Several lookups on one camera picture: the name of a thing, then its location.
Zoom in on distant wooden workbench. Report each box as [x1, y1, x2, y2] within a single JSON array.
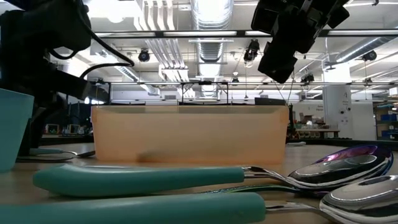
[[294, 128, 340, 140]]

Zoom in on storage shelf with bins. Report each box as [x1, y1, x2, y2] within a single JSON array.
[[374, 104, 398, 141]]

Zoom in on black metal stand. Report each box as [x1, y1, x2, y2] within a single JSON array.
[[180, 81, 230, 106]]

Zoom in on green translucent bin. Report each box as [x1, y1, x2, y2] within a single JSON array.
[[0, 88, 35, 173]]

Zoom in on silver ventilation duct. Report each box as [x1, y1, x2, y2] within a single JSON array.
[[190, 0, 234, 99], [335, 36, 398, 63]]

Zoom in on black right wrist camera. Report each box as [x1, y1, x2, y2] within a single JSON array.
[[251, 0, 282, 34]]

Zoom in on teal handled spoon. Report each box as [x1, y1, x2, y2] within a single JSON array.
[[0, 175, 398, 224], [28, 147, 68, 156], [32, 154, 394, 198]]

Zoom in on orange translucent bin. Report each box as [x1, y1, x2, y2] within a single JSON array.
[[91, 105, 290, 166]]

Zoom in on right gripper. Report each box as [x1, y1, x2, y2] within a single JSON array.
[[257, 0, 327, 85]]

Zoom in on silver spoons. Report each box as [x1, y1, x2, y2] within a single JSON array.
[[198, 143, 395, 197]]

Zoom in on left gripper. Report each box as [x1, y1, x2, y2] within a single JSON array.
[[0, 60, 68, 157]]

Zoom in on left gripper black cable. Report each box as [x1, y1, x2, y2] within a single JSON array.
[[74, 0, 136, 79]]

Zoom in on black overhead rail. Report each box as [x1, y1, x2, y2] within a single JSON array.
[[93, 29, 398, 39]]

